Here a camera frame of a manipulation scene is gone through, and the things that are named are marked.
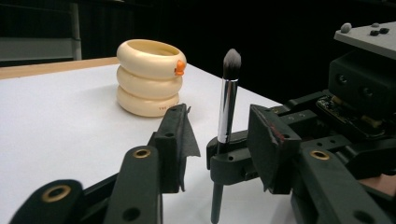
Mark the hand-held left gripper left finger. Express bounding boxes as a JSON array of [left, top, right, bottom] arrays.
[[147, 103, 202, 194]]

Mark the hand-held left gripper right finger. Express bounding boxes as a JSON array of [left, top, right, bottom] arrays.
[[247, 104, 303, 195]]

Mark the black makeup brush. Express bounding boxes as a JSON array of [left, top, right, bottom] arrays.
[[210, 48, 243, 224]]

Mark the cream ringed brush holder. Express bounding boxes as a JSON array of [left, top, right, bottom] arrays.
[[116, 38, 188, 119]]

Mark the white board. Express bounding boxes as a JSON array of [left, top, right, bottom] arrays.
[[0, 63, 294, 224]]

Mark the wooden table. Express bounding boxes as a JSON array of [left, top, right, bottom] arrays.
[[0, 56, 121, 80]]

